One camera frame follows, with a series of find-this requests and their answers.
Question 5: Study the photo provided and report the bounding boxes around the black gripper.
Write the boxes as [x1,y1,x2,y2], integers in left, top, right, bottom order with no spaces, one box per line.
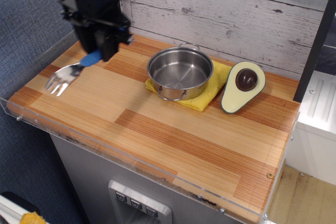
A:
[59,0,134,62]

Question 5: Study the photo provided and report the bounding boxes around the blue handled metal fork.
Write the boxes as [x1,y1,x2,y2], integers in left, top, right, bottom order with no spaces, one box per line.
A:
[45,50,102,96]

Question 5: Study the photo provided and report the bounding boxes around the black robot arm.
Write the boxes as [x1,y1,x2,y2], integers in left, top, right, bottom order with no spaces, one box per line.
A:
[59,0,133,62]

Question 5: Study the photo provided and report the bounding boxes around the small stainless steel pot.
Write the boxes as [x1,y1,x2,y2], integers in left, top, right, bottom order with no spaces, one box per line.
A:
[147,42,214,101]

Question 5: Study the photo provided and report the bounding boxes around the yellow folded cloth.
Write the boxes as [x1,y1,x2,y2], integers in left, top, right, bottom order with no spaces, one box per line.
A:
[144,60,233,112]

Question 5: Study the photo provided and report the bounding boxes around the grey toy fridge cabinet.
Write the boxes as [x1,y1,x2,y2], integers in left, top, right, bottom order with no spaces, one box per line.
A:
[49,132,253,224]

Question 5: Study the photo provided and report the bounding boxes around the toy avocado half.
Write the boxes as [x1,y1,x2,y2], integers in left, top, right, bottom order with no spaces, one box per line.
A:
[221,61,266,114]

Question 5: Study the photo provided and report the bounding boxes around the silver dispenser button panel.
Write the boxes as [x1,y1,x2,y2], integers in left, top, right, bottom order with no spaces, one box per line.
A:
[108,179,173,223]

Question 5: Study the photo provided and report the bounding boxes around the yellow object at corner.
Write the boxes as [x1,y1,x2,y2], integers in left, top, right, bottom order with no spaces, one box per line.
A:
[19,212,47,224]

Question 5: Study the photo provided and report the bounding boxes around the clear acrylic table guard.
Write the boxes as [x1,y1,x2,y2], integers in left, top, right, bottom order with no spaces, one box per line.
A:
[5,35,299,223]

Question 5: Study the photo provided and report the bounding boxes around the white side counter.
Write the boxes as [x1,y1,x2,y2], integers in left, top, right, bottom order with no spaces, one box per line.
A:
[285,71,335,185]

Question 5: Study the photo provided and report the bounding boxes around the black right vertical post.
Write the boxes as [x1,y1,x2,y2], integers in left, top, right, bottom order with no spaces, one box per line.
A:
[293,0,335,102]

